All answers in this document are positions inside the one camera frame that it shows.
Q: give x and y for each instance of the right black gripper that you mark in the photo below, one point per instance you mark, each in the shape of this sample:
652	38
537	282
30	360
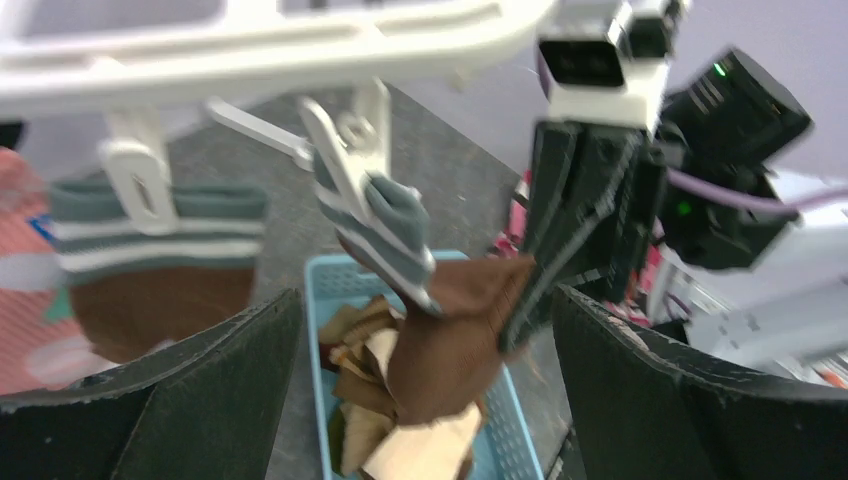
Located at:
595	193

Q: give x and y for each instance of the pink camouflage cloth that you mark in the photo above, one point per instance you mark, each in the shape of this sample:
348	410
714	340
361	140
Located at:
508	241

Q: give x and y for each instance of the salmon pink sock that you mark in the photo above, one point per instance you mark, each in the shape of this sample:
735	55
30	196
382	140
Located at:
42	345

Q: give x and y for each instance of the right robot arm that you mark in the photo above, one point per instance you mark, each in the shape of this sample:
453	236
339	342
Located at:
719	211

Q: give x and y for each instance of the light blue plastic basket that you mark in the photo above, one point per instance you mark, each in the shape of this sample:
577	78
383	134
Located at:
502	450

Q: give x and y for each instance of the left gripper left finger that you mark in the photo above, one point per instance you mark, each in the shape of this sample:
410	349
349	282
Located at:
207	407

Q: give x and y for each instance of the white sock drying rack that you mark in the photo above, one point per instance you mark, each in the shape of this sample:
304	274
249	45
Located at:
249	47

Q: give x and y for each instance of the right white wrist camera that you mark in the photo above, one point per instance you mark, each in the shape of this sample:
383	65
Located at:
608	61

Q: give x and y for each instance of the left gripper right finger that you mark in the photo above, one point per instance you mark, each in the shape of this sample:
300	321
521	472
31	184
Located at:
645	406

